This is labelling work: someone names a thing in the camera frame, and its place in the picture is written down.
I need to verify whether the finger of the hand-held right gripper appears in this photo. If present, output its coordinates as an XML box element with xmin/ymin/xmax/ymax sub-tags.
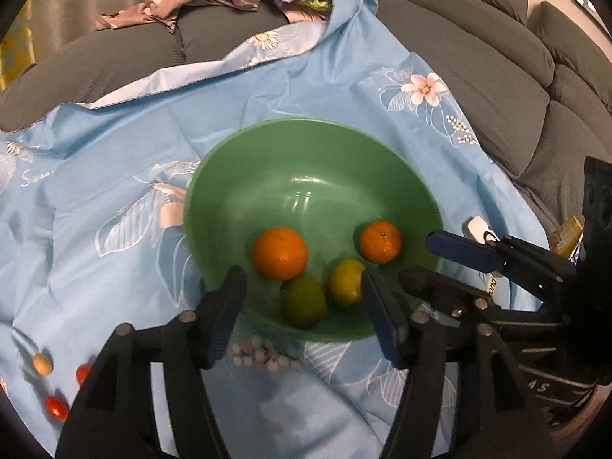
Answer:
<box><xmin>427</xmin><ymin>231</ymin><xmax>578</xmax><ymax>298</ymax></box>
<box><xmin>399</xmin><ymin>268</ymin><xmax>570</xmax><ymax>340</ymax></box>

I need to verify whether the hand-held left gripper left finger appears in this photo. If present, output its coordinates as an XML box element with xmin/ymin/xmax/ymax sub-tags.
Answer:
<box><xmin>55</xmin><ymin>265</ymin><xmax>248</xmax><ymax>459</ymax></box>

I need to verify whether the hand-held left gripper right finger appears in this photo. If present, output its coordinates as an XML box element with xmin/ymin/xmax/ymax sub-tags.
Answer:
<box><xmin>361</xmin><ymin>270</ymin><xmax>558</xmax><ymax>459</ymax></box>

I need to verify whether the green plastic bowl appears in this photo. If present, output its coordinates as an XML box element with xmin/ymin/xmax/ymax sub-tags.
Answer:
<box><xmin>183</xmin><ymin>119</ymin><xmax>444</xmax><ymax>343</ymax></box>

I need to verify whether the yellow lemon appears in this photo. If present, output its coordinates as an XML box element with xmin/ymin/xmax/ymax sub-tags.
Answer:
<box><xmin>328</xmin><ymin>258</ymin><xmax>368</xmax><ymax>307</ymax></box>

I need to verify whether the yellow snack packet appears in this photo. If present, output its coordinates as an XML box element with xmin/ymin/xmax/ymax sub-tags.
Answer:
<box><xmin>549</xmin><ymin>216</ymin><xmax>585</xmax><ymax>255</ymax></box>

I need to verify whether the small orange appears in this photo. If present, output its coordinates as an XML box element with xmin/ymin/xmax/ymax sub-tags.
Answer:
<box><xmin>359</xmin><ymin>220</ymin><xmax>403</xmax><ymax>264</ymax></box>

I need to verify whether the green lime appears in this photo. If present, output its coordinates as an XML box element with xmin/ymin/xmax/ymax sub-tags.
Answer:
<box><xmin>281</xmin><ymin>275</ymin><xmax>328</xmax><ymax>330</ymax></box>

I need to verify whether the large orange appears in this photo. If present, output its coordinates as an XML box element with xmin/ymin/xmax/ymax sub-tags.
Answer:
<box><xmin>252</xmin><ymin>228</ymin><xmax>308</xmax><ymax>281</ymax></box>

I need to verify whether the blue floral cloth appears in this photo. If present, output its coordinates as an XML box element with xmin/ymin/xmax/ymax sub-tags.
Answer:
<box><xmin>0</xmin><ymin>0</ymin><xmax>550</xmax><ymax>459</ymax></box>

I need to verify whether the grey sofa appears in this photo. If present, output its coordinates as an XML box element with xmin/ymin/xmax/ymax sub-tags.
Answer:
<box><xmin>0</xmin><ymin>0</ymin><xmax>612</xmax><ymax>249</ymax></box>

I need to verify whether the yellow patterned curtain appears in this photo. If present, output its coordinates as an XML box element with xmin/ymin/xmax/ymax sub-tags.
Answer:
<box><xmin>0</xmin><ymin>0</ymin><xmax>36</xmax><ymax>91</ymax></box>

